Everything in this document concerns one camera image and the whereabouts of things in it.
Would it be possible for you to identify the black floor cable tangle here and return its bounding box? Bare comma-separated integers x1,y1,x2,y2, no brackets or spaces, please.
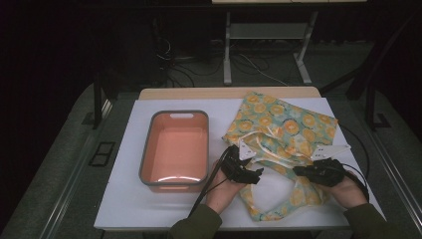
153,34,227,88

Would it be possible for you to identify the white board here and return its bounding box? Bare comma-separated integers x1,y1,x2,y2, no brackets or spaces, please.
94,97,387,232

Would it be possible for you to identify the white floor cable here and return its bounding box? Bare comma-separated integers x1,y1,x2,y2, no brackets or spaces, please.
237,53,289,88

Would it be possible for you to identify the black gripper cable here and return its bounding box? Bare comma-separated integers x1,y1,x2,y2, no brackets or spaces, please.
188,145,233,218
337,123,371,200

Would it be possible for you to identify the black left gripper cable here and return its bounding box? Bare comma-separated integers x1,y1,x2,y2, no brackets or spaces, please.
188,145,233,218

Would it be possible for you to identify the person's left hand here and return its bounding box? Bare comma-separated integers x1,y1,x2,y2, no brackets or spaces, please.
204,160,248,215

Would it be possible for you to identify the person's right hand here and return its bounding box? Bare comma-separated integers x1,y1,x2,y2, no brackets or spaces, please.
317,172,369,210

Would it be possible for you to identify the pink basin with grey rim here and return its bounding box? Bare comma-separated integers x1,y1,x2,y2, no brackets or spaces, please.
138,110,210,193

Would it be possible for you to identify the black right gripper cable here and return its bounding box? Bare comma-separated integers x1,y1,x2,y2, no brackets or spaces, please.
337,123,371,200

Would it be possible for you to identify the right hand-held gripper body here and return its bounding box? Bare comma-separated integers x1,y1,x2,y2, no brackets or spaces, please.
298,142,352,187

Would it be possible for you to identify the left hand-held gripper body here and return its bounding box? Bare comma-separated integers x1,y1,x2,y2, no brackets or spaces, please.
220,138,265,185

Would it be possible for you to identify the black floor socket plate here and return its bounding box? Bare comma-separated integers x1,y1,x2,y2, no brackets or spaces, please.
89,141,116,167

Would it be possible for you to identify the grey metal table frame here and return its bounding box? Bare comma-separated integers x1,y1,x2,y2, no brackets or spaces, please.
212,0,367,87

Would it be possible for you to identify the orange slice print cloth bag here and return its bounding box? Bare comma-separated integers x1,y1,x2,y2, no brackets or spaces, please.
221,91,339,223

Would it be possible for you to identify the black metal stand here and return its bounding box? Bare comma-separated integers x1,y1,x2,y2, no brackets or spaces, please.
319,13,422,132

